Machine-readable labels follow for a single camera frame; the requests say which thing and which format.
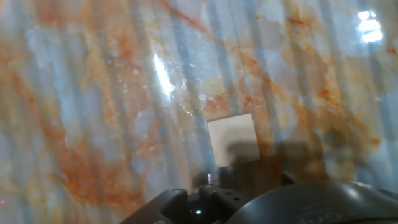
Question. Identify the wooden cube block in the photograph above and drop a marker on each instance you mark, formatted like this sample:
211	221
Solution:
231	137

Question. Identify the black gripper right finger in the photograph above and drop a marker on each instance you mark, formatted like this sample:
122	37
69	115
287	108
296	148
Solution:
287	178

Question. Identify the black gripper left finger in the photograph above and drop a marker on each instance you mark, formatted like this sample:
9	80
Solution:
214	202

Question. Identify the orange marble pattern mat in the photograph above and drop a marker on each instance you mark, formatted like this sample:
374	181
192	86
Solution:
93	93

